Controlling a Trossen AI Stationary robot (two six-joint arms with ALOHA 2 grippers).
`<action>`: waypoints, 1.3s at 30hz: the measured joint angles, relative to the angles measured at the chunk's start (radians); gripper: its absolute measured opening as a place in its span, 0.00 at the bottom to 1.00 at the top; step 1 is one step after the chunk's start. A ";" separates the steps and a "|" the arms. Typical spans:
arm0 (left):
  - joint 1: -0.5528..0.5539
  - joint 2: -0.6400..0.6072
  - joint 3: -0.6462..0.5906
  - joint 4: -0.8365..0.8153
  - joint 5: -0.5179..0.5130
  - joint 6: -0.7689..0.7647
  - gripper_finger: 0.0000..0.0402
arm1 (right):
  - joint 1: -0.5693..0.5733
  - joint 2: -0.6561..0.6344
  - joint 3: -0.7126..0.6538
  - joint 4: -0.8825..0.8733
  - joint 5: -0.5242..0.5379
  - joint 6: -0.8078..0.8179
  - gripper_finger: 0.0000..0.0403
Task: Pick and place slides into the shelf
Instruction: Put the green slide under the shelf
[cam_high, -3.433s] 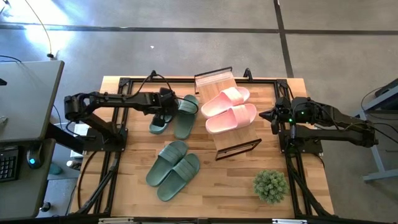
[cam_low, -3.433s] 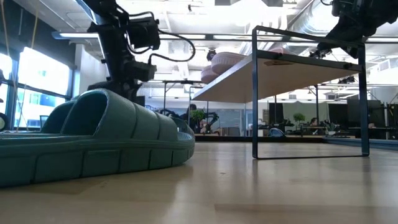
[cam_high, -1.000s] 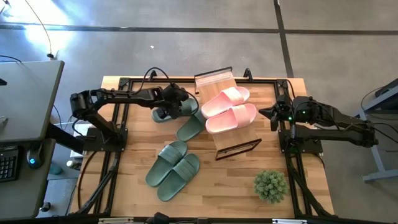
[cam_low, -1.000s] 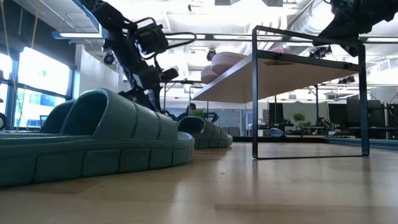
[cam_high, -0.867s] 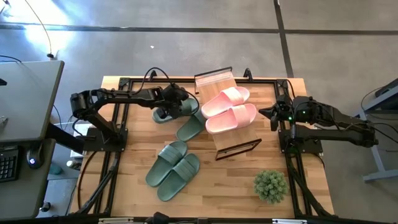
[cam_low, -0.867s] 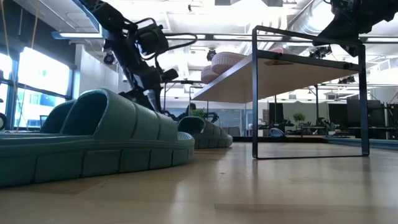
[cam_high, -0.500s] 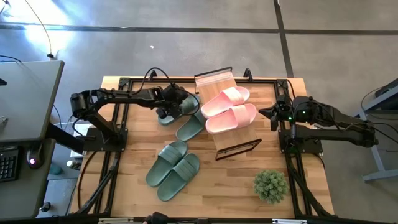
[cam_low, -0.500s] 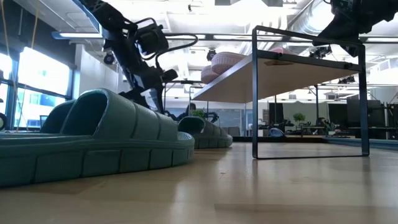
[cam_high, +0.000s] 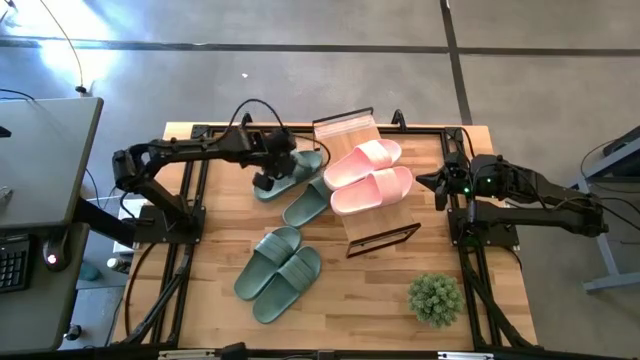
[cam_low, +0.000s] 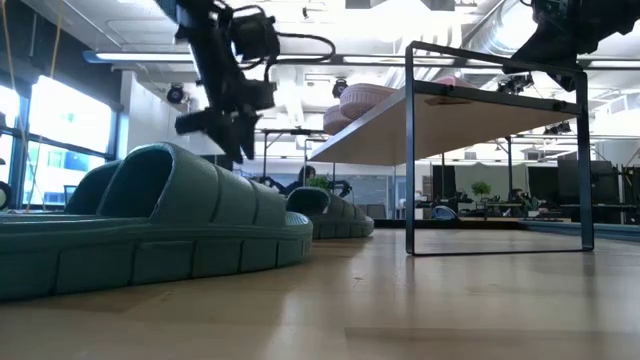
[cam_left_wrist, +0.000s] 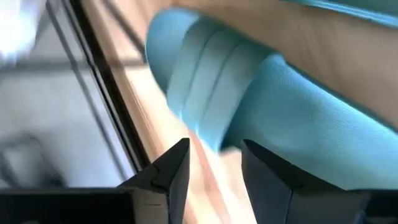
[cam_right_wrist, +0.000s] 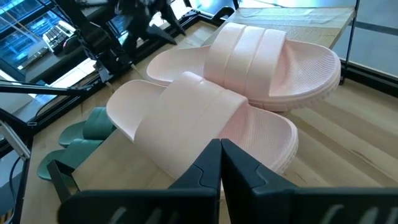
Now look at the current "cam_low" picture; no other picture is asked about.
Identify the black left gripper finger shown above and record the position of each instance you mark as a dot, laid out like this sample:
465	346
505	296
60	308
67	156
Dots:
250	137
231	145

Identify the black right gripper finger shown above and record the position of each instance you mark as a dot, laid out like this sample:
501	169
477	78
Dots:
545	61
566	79

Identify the pink rubber slide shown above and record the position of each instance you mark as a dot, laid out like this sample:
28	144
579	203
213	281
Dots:
367	100
337	120

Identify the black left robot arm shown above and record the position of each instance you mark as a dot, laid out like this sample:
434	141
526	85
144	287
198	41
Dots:
200	30

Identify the background black robot arm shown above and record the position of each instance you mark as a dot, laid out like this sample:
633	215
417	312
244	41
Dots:
272	184
344	187

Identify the black ceiling track light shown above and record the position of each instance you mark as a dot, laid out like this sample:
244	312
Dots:
515	83

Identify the black round ceiling spotlight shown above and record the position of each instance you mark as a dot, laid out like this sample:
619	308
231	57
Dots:
175	94
340	88

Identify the person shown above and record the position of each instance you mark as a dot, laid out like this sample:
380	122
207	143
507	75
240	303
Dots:
306	175

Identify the background potted green plant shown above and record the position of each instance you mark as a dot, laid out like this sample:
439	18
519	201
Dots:
318	183

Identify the long ceiling light strip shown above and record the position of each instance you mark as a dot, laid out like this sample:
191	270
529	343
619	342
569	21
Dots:
125	56

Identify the background small green tree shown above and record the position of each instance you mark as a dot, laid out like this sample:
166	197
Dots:
481	189

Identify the large office window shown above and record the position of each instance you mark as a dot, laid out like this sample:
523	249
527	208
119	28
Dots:
70	115

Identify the background laptop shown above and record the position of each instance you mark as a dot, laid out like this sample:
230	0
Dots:
71	194

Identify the black round object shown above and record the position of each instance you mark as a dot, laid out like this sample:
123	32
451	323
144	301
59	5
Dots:
5	196

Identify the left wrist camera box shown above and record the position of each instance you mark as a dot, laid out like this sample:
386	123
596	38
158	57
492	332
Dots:
255	35

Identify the wooden shelf black metal frame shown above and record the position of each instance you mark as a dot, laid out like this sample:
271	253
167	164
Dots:
450	125

